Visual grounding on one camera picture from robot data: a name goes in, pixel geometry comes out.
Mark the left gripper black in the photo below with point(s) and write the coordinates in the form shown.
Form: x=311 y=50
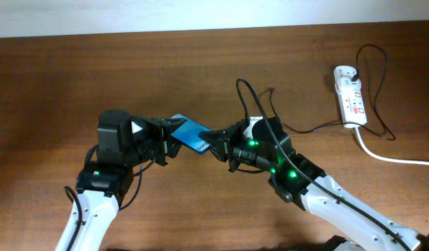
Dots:
x=160 y=127

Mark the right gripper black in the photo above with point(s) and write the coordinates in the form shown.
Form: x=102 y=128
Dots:
x=229 y=147

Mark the blue screen smartphone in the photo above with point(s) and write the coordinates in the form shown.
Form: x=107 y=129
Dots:
x=188 y=134

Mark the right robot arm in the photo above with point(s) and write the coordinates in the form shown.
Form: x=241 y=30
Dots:
x=264 y=144

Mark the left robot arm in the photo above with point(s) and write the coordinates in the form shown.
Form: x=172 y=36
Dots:
x=124 y=142

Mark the white charger plug adapter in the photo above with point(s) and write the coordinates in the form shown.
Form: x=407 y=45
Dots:
x=345 y=85

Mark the white power strip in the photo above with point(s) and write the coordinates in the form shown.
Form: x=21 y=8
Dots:
x=352 y=109

